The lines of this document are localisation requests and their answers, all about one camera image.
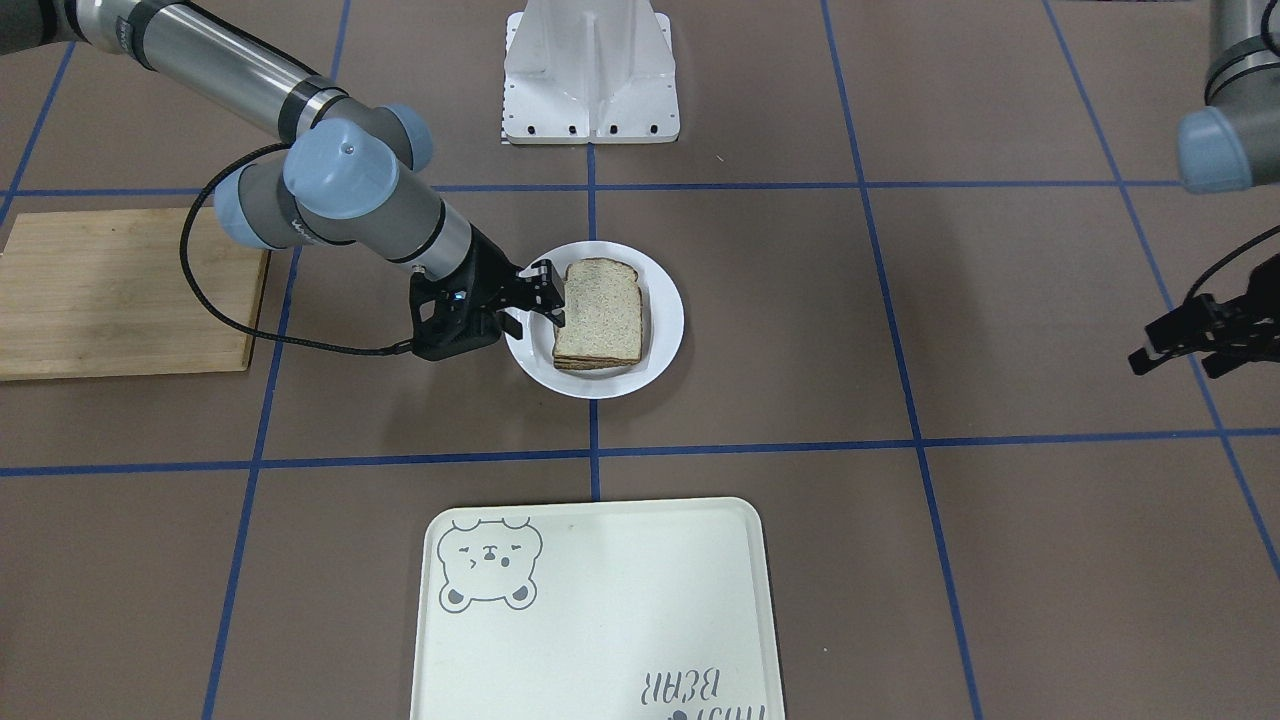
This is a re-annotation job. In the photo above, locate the wooden cutting board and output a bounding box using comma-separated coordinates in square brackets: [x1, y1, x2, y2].
[1, 209, 253, 380]

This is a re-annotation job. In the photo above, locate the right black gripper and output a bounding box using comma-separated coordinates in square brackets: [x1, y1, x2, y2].
[445, 225, 566, 341]

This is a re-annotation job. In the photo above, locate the bread slice on plate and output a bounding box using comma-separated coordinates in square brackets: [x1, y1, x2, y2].
[553, 355, 641, 372]

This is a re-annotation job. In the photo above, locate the white round plate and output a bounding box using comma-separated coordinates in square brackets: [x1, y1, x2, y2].
[506, 241, 685, 400]

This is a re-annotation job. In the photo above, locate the bread slice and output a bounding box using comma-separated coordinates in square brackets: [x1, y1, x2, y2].
[553, 355, 641, 372]
[553, 258, 644, 359]

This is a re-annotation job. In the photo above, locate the cream bear tray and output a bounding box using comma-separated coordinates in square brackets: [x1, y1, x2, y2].
[410, 497, 787, 719]

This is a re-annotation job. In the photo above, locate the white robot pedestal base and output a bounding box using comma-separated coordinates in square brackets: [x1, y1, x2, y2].
[500, 1, 681, 145]

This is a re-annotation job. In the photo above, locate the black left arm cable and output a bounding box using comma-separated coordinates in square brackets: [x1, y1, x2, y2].
[1183, 225, 1280, 306]

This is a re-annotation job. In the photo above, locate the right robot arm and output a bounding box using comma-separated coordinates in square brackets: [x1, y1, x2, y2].
[3, 1, 564, 360]

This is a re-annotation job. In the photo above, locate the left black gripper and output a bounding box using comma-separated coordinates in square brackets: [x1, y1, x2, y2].
[1128, 270, 1279, 379]

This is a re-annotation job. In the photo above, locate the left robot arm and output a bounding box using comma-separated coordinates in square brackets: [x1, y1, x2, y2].
[1128, 1, 1279, 379]

